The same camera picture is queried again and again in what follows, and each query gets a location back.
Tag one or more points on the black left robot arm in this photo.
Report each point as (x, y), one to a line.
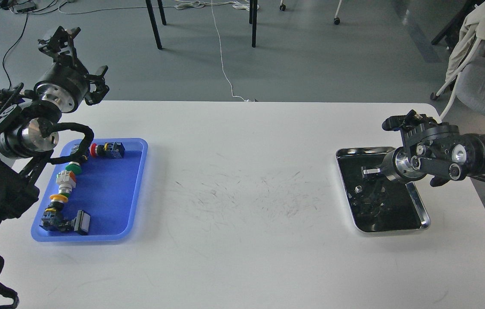
(31, 134)

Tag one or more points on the yellow push button switch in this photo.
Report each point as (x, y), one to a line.
(52, 218)

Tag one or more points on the red push button switch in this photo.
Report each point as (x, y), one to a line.
(112, 150)

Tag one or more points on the black table leg right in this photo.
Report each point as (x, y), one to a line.
(253, 8)

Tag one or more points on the green push button switch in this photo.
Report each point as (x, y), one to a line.
(75, 166)

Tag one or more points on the beige jacket on chair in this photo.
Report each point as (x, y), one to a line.
(472, 32)

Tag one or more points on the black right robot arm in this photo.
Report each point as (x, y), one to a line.
(430, 148)

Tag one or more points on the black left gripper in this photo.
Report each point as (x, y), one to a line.
(61, 84)

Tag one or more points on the shiny metal tray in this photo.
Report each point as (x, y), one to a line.
(383, 206)

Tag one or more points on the black table leg left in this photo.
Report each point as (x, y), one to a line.
(153, 21)

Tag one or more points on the blue plastic tray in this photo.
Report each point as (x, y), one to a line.
(107, 189)

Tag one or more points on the black power strip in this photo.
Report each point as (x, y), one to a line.
(24, 7)

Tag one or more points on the black table leg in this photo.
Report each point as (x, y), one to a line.
(253, 8)
(153, 21)

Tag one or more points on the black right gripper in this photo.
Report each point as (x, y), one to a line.
(395, 167)

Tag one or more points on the white orange selector switch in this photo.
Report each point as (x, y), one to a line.
(66, 181)

